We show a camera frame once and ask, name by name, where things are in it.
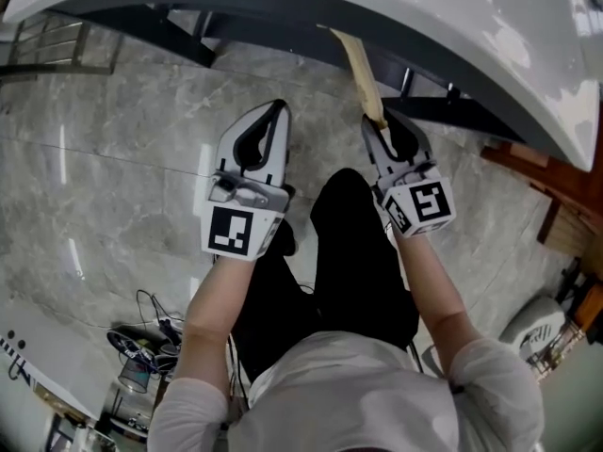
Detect person's left forearm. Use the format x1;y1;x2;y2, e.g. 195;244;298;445
171;253;259;397

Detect person's right forearm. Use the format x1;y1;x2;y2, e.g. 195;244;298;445
392;230;482;374

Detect wooden slatted rack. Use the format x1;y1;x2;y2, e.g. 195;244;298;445
536;200;595;258

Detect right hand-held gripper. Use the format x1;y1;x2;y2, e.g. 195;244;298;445
360;108;458;239

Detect red-brown wooden vanity cabinet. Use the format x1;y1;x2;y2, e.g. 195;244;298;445
479;137;603;225

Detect black cable tangle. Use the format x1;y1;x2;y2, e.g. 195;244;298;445
135;288;189;376

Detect large white sink basin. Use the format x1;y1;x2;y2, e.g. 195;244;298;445
2;0;603;174

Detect person's black trousers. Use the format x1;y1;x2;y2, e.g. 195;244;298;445
229;167;421;386

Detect black mesh bin teal contents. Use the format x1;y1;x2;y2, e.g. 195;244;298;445
116;357;155;394

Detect black round labelled device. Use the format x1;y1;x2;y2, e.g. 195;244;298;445
106;329;157;363

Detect wooden spatula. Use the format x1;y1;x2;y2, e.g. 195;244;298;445
328;26;390;130

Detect dark metal frame rack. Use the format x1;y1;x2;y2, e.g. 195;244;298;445
0;10;124;80

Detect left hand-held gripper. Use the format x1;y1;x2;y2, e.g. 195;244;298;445
201;99;293;264

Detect person's white shirt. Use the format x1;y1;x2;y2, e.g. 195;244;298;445
147;330;546;452

